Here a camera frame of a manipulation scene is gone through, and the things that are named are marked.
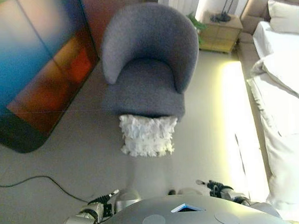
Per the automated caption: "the colourful glossy wardrobe panel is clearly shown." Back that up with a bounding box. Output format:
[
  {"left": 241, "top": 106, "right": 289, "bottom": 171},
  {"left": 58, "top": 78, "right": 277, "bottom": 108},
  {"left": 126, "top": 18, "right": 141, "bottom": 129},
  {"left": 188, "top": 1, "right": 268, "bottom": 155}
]
[{"left": 0, "top": 0, "right": 104, "bottom": 155}]

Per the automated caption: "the beige padded headboard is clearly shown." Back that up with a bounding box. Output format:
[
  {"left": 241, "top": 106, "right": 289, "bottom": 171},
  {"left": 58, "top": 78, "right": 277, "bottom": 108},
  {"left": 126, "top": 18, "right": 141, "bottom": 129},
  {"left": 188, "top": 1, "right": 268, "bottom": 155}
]
[{"left": 239, "top": 0, "right": 299, "bottom": 36}]

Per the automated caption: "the green potted plant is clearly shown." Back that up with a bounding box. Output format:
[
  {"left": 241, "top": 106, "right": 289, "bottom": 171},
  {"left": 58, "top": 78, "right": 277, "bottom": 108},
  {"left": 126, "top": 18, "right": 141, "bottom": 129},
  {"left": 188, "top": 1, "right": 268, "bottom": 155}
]
[{"left": 186, "top": 11, "right": 207, "bottom": 32}]

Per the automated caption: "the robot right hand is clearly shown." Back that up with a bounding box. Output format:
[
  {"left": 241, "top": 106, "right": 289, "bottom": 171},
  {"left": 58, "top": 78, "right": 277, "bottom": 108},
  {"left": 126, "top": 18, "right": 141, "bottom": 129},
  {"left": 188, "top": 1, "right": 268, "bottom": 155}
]
[{"left": 195, "top": 178, "right": 233, "bottom": 198}]

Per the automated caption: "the grey upholstered tub armchair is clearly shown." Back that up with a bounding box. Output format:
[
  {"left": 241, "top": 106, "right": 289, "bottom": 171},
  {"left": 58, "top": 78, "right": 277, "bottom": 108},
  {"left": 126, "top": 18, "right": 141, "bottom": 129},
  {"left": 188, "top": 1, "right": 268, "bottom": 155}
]
[{"left": 95, "top": 0, "right": 203, "bottom": 126}]

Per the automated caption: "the wooden bedside table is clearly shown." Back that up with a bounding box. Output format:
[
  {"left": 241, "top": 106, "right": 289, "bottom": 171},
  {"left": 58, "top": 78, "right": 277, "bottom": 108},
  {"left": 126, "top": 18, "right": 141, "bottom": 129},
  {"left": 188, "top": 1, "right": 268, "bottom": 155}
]
[{"left": 197, "top": 12, "right": 244, "bottom": 54}]

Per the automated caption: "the grey robot torso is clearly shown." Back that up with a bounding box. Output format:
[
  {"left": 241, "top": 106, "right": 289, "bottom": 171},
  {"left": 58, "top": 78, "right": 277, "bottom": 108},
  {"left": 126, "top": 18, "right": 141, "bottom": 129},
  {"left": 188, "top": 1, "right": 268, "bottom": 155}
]
[{"left": 88, "top": 190, "right": 292, "bottom": 224}]

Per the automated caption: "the white pillow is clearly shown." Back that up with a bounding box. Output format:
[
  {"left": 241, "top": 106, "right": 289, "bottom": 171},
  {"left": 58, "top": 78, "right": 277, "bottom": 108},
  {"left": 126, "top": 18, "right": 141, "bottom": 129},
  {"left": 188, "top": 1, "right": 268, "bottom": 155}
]
[{"left": 267, "top": 0, "right": 299, "bottom": 36}]

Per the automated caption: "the black floor cable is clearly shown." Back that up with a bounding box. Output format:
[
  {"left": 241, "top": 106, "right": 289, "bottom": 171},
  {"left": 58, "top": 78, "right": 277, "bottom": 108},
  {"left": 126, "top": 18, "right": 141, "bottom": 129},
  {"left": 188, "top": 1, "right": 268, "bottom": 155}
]
[{"left": 0, "top": 173, "right": 89, "bottom": 206}]

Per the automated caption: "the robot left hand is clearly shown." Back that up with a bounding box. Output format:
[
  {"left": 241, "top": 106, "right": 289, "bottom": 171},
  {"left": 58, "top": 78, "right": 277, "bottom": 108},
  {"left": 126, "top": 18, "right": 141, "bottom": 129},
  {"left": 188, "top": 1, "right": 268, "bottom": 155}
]
[{"left": 87, "top": 189, "right": 120, "bottom": 207}]

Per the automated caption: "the white fluffy feather cushion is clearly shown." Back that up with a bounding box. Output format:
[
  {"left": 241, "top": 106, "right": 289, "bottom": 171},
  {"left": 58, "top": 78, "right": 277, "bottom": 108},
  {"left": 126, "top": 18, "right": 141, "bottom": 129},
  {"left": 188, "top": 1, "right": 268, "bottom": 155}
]
[{"left": 118, "top": 111, "right": 180, "bottom": 159}]

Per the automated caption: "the white curtain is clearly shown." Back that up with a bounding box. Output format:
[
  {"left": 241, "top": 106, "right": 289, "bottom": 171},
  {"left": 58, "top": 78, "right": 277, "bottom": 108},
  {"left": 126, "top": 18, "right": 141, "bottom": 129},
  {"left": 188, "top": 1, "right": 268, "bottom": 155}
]
[{"left": 158, "top": 0, "right": 202, "bottom": 17}]

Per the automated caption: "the white bed with duvet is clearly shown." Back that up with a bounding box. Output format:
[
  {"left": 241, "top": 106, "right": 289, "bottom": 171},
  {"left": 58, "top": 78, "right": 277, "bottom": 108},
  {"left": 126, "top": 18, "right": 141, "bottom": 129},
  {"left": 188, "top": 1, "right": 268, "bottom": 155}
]
[{"left": 243, "top": 19, "right": 299, "bottom": 224}]

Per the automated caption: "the black lamp stand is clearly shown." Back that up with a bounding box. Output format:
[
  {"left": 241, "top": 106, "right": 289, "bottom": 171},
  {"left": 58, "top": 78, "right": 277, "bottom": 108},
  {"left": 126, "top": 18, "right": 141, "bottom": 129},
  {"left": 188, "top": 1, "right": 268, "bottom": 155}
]
[{"left": 209, "top": 0, "right": 241, "bottom": 23}]

